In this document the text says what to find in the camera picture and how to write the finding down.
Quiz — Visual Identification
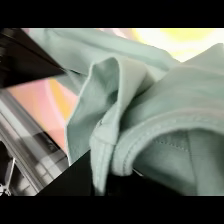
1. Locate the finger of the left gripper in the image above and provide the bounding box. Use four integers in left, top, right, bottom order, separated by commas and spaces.
0, 28, 67, 90

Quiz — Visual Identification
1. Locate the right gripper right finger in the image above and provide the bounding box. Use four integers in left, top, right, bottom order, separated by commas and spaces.
105, 166, 178, 197

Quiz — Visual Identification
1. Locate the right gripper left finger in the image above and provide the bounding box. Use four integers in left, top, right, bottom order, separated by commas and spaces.
37, 149, 92, 197

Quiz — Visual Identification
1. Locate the pale green T-shirt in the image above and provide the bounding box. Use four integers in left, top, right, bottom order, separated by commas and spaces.
23, 28, 224, 197

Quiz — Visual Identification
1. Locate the silver frame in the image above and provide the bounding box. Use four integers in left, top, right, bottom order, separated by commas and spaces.
0, 89, 70, 197

